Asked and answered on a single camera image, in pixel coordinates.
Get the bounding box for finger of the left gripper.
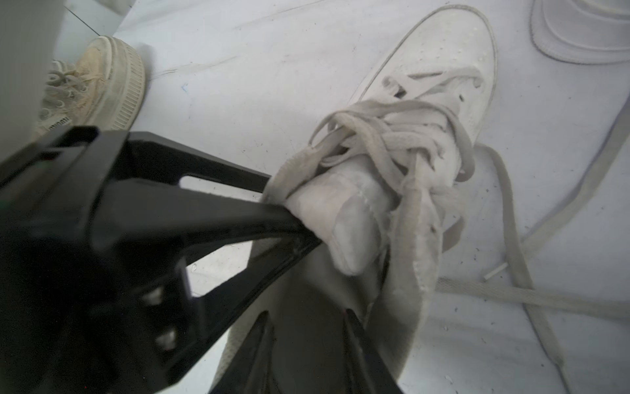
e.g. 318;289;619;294
1;126;270;207

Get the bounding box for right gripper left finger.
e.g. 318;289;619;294
209;311;281;394

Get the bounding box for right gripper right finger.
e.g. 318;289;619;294
343;309;403;394

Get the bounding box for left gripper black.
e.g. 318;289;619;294
1;178;319;393

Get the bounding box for white sneaker with laces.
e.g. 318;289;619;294
529;0;630;257

